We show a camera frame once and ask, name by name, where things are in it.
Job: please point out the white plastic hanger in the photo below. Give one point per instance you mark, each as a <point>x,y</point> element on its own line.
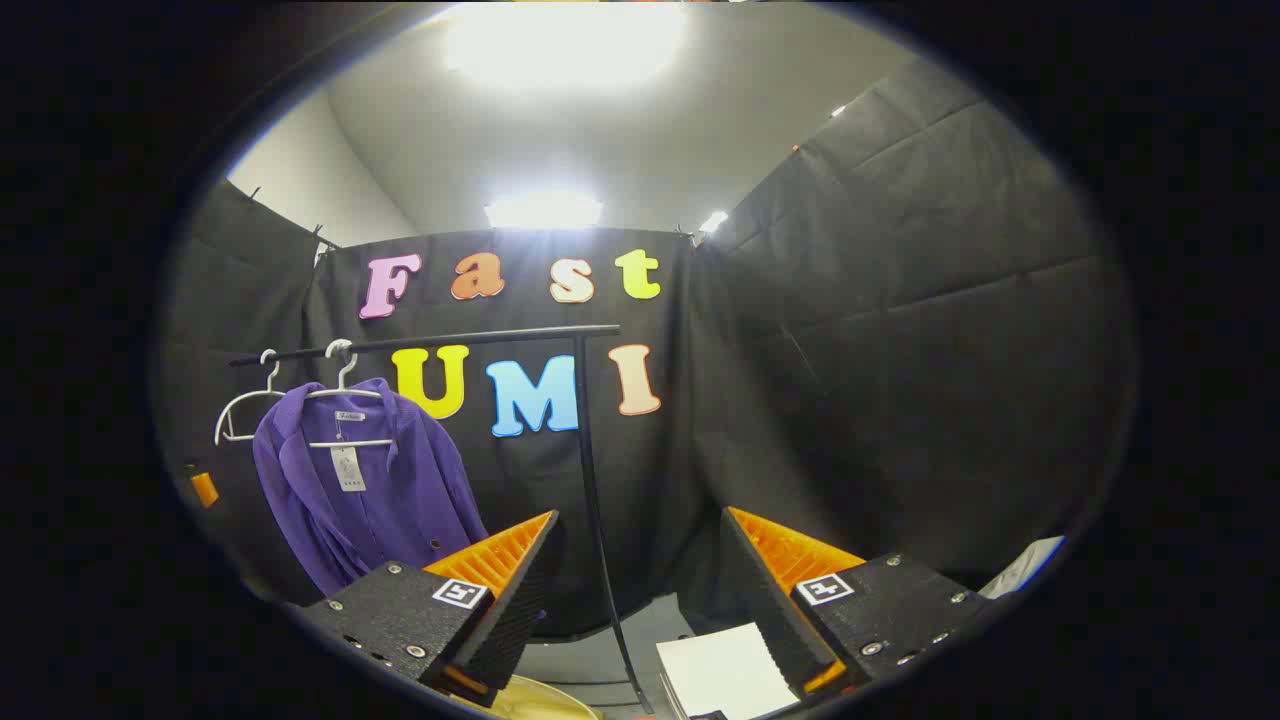
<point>345,378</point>
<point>271,380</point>

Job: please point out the yellow laundry hamper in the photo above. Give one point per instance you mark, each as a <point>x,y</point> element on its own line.
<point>540,702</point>

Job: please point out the white paper sheet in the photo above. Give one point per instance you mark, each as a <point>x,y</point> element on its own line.
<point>720,670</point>

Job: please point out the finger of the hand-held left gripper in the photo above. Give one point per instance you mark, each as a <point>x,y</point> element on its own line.
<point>205,488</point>

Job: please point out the white flat board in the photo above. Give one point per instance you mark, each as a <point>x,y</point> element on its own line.
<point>1020,567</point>

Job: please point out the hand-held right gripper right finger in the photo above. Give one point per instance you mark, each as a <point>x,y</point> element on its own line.
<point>770,610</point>

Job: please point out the black clothes rack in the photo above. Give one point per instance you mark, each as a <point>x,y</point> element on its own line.
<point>590,450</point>

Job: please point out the purple knit cardigan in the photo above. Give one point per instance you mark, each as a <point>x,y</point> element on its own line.
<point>420,500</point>

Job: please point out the black backdrop cloth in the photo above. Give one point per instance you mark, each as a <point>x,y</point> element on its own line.
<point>900,350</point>

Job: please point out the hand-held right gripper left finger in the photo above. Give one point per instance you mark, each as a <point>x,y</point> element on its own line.
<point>515,620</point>

